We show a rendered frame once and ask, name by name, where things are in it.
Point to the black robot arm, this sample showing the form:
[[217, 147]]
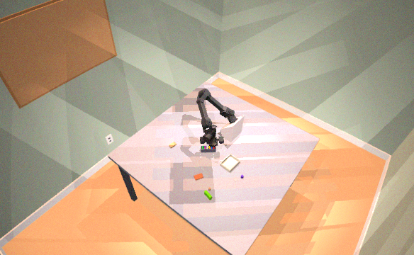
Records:
[[206, 121]]

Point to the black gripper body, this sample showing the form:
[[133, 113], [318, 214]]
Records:
[[221, 140]]

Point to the green rectangular block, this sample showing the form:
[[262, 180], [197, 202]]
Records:
[[207, 194]]

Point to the orange rectangular block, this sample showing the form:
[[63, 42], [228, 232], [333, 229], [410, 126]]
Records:
[[198, 177]]

